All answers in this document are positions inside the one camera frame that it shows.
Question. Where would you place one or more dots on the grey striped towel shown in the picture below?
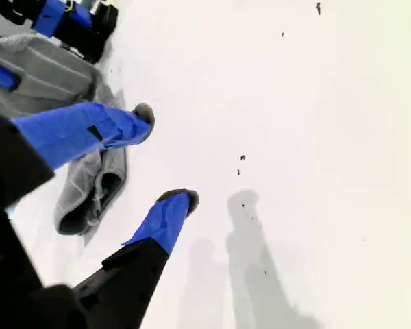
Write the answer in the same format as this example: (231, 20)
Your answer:
(48, 79)

